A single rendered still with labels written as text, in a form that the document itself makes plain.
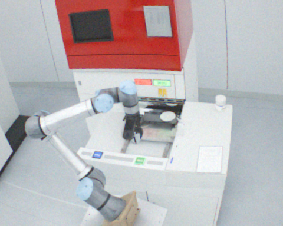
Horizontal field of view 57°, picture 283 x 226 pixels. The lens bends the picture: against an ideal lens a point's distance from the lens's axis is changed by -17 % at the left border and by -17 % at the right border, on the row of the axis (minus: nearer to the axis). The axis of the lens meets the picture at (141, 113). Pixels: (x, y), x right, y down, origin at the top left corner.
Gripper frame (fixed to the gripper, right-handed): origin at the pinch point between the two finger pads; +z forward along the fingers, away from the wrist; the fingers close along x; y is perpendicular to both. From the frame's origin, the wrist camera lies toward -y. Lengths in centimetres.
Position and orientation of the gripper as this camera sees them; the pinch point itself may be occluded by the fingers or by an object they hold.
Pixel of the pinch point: (136, 143)
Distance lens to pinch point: 160.1
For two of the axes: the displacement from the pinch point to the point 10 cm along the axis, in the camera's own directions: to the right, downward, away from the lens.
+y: 2.7, -6.2, 7.4
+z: 1.2, 7.8, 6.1
